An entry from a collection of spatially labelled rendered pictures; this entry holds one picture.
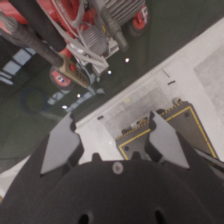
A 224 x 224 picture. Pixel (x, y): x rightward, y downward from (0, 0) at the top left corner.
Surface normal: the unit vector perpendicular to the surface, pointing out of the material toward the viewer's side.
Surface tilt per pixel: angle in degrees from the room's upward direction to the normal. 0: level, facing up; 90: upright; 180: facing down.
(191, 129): 0
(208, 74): 0
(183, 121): 0
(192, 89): 12
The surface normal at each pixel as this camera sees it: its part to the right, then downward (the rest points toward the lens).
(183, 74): 0.14, -0.03
